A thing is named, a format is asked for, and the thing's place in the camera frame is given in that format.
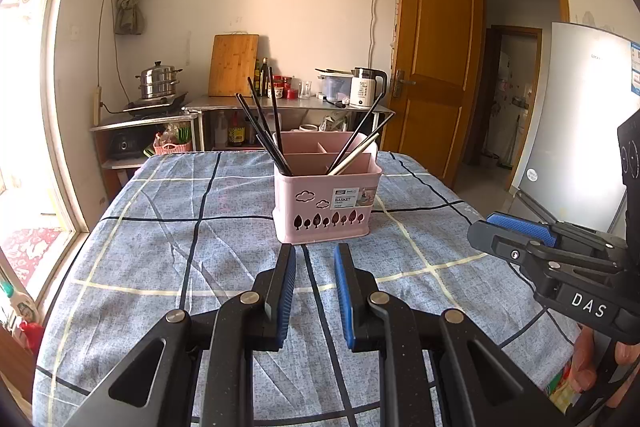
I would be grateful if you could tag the white jar with red lid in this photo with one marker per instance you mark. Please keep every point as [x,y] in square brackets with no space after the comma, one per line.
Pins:
[278,91]

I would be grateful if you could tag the small red jar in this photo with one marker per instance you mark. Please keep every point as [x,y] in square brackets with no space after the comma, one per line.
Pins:
[291,94]

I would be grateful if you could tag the clear glass cup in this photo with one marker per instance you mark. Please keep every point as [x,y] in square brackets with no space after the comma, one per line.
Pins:
[305,91]

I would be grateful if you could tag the pink woven basket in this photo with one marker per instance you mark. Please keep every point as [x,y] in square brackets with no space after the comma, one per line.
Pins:
[172,148]

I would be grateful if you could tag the wooden cutting board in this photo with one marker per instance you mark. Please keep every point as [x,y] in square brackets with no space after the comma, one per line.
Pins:
[232,67]

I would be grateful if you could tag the steel steamer pot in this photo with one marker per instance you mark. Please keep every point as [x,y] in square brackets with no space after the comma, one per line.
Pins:
[157,82]

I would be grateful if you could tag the pink plastic utensil basket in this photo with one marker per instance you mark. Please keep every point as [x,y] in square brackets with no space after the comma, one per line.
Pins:
[285,187]

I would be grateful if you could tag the soy sauce bottle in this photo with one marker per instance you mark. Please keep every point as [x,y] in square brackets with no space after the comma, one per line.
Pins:
[236,132]

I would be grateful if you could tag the silver refrigerator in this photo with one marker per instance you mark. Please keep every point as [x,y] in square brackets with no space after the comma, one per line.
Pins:
[575,132]

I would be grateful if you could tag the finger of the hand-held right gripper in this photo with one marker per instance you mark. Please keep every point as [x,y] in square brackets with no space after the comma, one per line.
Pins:
[510,249]
[520,227]

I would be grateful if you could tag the white electric kettle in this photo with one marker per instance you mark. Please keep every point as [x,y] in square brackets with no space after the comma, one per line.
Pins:
[361,92]

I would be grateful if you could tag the dark oil bottle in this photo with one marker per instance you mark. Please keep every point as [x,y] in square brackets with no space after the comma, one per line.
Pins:
[264,79]

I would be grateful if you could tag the blue plaid tablecloth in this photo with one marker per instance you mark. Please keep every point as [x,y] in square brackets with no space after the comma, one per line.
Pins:
[175,232]

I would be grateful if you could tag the metal kitchen shelf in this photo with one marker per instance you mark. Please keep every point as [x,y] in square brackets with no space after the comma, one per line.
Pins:
[220,102]

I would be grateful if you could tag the black induction cooker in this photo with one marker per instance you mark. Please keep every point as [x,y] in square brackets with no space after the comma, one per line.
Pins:
[175,102]

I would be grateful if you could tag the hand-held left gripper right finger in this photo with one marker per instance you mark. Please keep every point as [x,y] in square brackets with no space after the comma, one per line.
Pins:
[342,297]

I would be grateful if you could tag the clear storage box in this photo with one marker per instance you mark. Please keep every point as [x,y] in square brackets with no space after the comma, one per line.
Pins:
[334,89]

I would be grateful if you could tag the wooden side shelf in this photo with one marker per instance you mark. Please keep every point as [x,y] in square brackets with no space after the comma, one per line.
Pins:
[125,123]

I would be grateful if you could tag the wall power strip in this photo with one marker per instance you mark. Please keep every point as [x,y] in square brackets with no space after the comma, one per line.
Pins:
[97,107]

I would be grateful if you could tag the person's right hand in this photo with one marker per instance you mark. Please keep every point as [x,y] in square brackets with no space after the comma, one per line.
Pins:
[585,357]

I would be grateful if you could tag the brown wooden door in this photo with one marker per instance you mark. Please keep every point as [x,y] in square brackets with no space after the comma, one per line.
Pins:
[435,57]

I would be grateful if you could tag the wall calendar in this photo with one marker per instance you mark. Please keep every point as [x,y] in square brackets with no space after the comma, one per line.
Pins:
[394,27]

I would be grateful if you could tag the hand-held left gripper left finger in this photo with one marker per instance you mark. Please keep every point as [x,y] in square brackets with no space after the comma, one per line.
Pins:
[285,287]

